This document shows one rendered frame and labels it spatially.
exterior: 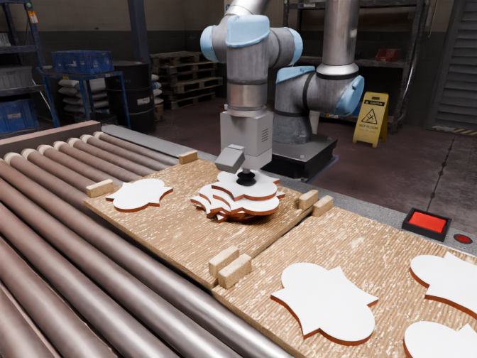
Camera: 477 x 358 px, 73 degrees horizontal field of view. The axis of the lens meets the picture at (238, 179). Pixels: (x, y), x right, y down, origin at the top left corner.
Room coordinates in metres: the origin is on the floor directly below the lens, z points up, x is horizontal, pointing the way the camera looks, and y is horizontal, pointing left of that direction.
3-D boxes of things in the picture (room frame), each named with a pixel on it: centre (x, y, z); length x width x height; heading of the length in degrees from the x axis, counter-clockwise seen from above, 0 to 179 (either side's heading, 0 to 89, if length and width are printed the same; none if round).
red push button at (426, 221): (0.56, -0.39, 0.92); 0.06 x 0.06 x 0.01; 51
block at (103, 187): (0.67, 0.32, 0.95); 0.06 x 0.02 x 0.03; 139
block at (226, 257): (0.41, 0.02, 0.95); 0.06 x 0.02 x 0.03; 139
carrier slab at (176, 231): (0.64, 0.08, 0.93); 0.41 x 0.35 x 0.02; 49
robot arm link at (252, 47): (0.62, -0.02, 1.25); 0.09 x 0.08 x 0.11; 143
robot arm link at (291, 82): (1.06, -0.18, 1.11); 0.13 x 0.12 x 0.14; 53
